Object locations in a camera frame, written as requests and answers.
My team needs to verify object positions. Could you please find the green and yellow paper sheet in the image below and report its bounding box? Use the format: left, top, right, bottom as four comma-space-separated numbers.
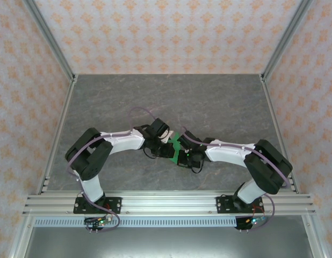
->
167, 131, 184, 167

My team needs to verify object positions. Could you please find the aluminium mounting beam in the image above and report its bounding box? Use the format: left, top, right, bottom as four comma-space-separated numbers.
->
22, 191, 316, 216

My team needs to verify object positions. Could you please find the grey metal lower panel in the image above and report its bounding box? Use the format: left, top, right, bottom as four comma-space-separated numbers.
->
23, 227, 314, 258

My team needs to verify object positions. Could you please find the right controller board with LEDs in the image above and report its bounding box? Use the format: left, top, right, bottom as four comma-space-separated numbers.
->
243, 216, 266, 227

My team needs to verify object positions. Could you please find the controller board with leds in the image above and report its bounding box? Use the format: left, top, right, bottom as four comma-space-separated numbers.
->
84, 216, 113, 227
243, 216, 266, 227

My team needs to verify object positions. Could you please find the left controller board with LEDs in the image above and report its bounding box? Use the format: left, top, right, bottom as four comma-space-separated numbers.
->
84, 216, 113, 227

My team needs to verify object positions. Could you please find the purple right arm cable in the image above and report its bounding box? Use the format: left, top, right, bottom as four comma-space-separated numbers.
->
181, 126, 290, 232

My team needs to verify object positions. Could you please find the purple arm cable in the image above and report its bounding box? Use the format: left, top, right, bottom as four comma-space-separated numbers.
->
181, 126, 290, 232
67, 107, 158, 233

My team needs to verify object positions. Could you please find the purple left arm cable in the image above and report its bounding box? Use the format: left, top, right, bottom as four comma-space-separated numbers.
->
67, 107, 158, 233

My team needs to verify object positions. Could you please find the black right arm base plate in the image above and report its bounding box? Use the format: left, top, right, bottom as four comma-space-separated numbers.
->
215, 196, 264, 215

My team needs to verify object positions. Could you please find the slotted grey cable duct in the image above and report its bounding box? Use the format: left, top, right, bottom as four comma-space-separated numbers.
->
33, 217, 266, 228

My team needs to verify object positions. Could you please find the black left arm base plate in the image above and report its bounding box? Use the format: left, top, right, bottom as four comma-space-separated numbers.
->
74, 197, 122, 215

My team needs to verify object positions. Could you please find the aluminium table side rail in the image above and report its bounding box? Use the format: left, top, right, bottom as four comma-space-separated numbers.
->
35, 75, 78, 195
259, 74, 301, 195

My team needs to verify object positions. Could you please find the aluminium frame post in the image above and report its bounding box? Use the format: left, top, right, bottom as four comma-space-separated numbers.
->
22, 0, 77, 83
259, 0, 314, 81

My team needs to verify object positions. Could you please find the aluminium lower frame leg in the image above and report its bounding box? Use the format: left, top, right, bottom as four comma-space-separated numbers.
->
8, 214, 35, 258
300, 214, 326, 258

